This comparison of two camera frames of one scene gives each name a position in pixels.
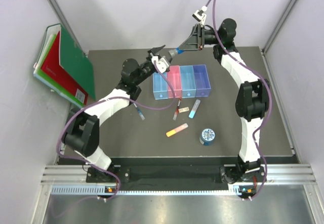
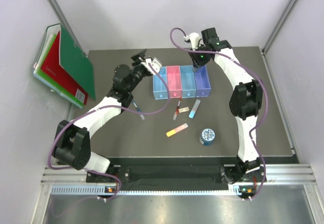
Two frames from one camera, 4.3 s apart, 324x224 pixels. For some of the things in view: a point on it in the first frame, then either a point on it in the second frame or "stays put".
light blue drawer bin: [160, 85] stays put
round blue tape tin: [207, 137] stays put
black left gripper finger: [155, 49] -> [142, 54]
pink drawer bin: [174, 77] stays put
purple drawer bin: [202, 81] stays put
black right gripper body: [200, 37] -> [200, 58]
